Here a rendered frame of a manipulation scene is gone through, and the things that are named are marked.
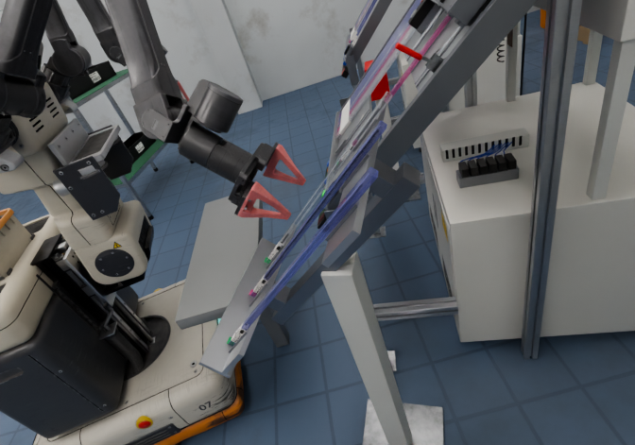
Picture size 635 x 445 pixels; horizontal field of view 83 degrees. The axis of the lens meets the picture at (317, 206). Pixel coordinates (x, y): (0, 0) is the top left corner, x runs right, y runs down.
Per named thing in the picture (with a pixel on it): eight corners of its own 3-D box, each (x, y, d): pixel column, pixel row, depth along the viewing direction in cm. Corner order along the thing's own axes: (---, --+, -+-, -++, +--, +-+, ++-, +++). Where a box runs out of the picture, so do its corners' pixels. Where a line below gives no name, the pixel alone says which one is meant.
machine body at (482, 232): (460, 351, 131) (448, 224, 96) (431, 227, 186) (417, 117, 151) (674, 339, 115) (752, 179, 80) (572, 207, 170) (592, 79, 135)
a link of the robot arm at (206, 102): (174, 128, 65) (138, 125, 57) (199, 70, 62) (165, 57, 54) (225, 163, 63) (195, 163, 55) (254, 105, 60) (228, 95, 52)
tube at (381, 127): (254, 298, 80) (249, 295, 80) (256, 292, 81) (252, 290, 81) (386, 128, 47) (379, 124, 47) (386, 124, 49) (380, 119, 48)
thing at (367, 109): (338, 213, 100) (328, 207, 99) (346, 116, 152) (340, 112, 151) (379, 162, 89) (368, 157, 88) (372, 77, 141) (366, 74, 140)
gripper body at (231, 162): (271, 145, 62) (232, 124, 61) (250, 179, 54) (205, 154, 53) (259, 172, 66) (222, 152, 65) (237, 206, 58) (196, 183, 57)
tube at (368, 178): (232, 346, 71) (226, 343, 71) (235, 340, 72) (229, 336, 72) (377, 178, 39) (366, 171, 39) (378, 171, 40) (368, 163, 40)
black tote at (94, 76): (71, 100, 243) (60, 84, 236) (51, 106, 247) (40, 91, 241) (116, 74, 288) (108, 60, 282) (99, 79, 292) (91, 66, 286)
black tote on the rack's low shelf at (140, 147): (122, 174, 276) (113, 162, 270) (104, 178, 281) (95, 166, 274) (156, 140, 322) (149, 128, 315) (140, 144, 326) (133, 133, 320)
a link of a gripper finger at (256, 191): (306, 185, 59) (255, 157, 58) (294, 212, 54) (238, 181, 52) (289, 211, 63) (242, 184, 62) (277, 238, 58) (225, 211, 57)
